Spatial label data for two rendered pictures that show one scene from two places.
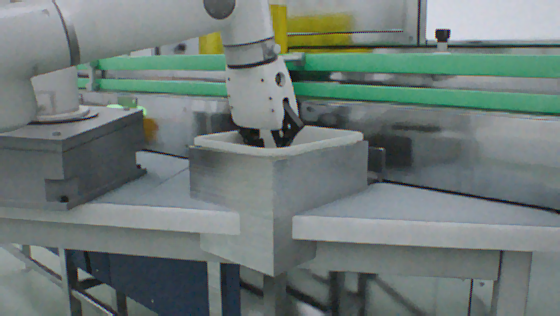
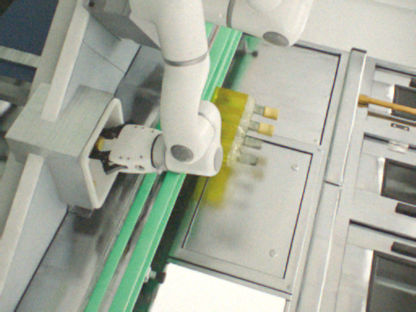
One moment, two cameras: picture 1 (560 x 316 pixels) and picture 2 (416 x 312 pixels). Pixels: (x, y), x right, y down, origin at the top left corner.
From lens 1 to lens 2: 0.51 m
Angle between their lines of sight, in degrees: 6
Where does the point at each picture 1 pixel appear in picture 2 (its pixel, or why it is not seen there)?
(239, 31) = not seen: hidden behind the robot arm
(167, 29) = (166, 120)
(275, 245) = (24, 143)
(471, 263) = not seen: outside the picture
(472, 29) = (162, 299)
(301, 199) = (54, 164)
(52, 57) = (163, 48)
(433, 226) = (12, 247)
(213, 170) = (89, 110)
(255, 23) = (175, 163)
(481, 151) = (62, 287)
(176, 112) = not seen: hidden behind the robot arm
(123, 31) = (170, 94)
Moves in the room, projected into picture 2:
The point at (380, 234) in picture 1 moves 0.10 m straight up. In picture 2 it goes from (16, 211) to (62, 225)
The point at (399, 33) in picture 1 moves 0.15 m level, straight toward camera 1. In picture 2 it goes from (181, 244) to (171, 249)
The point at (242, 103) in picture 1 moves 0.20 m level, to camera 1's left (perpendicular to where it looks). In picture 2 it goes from (133, 136) to (156, 45)
